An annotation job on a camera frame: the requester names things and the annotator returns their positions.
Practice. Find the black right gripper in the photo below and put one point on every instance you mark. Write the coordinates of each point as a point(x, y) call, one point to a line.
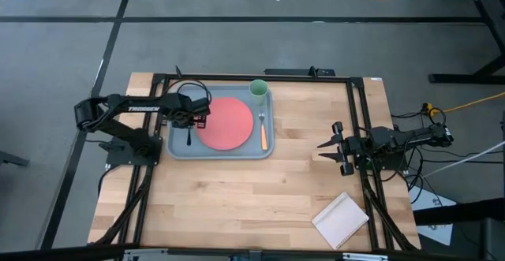
point(349, 150)

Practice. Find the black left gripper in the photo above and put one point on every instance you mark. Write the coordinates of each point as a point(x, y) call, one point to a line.
point(195, 109)

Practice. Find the pink round plate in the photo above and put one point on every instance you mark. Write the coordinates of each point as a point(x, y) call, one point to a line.
point(229, 123)

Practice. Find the light green plastic cup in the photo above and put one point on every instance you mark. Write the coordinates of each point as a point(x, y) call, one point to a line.
point(258, 89)

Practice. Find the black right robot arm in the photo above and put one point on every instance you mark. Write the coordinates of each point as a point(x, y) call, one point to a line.
point(398, 139)

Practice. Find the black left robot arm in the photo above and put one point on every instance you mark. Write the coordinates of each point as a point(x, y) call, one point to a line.
point(118, 109)

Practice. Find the grey plastic tray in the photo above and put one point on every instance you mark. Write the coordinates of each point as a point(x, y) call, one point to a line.
point(236, 152)

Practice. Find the white spiral notebook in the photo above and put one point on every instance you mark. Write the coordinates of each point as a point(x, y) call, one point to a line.
point(341, 219)

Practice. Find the black bar-shaped device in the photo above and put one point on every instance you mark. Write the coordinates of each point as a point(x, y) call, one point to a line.
point(292, 72)

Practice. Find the white paper sheet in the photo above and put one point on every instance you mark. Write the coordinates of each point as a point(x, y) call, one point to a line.
point(426, 202)

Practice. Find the black floor beam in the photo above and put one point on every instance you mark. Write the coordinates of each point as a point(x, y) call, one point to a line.
point(465, 211)

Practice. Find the black stand with feet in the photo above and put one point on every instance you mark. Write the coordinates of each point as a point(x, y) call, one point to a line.
point(465, 78)

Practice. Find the grey furniture foot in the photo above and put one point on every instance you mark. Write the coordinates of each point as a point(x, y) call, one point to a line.
point(12, 159)

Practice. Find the black aluminium table frame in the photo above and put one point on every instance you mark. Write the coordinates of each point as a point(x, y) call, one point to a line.
point(217, 78)

